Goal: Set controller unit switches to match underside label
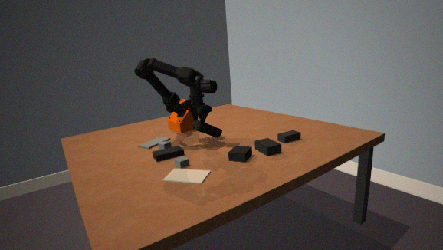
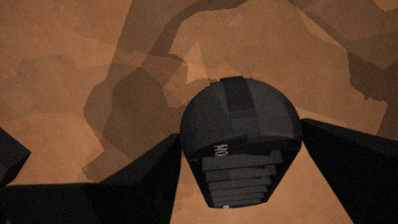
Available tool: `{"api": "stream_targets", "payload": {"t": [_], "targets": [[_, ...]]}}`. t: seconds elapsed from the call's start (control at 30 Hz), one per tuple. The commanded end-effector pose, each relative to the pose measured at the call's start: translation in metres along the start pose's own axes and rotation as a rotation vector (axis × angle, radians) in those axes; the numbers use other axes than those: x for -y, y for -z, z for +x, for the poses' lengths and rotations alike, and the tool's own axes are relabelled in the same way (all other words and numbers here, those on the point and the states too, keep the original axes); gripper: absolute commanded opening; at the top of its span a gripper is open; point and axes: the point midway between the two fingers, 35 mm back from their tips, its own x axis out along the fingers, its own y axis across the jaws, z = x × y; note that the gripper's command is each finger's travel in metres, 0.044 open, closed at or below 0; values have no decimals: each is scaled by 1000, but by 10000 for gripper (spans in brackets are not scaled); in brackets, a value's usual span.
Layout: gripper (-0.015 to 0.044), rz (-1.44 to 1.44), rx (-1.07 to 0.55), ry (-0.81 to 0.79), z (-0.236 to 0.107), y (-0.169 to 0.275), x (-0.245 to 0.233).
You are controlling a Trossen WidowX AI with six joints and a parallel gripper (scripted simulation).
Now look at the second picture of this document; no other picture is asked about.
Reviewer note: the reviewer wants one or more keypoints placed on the black rectangular block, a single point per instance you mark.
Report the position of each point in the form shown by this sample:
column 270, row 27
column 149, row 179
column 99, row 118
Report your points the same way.
column 12, row 158

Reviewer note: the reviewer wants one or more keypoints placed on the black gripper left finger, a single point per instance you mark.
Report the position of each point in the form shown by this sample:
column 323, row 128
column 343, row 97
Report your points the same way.
column 142, row 192

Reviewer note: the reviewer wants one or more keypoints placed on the dark grey controller unit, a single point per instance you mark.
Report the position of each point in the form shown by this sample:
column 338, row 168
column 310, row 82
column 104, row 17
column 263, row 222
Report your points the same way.
column 239, row 137

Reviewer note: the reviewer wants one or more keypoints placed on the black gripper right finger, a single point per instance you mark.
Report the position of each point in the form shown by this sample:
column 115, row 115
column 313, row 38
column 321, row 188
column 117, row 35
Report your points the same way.
column 362, row 169

